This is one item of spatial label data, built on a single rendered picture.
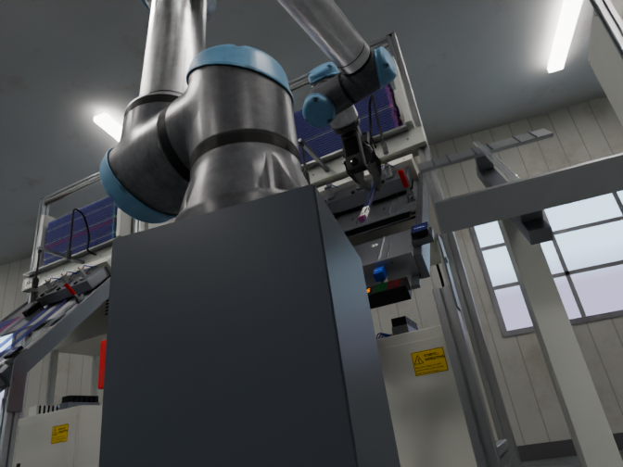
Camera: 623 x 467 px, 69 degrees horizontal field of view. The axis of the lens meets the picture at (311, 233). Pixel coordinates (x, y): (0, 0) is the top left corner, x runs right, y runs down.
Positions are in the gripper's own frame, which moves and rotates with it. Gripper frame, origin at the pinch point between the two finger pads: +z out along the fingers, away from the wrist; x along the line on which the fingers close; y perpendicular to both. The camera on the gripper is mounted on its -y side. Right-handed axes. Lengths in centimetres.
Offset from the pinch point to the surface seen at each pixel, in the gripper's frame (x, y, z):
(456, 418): -4, -40, 49
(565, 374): -30, -49, 26
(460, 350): -13, -46, 17
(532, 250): -32.0, -26.8, 12.6
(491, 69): -71, 329, 100
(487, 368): -13, -19, 59
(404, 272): -4.9, -29.1, 7.5
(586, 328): -77, 190, 304
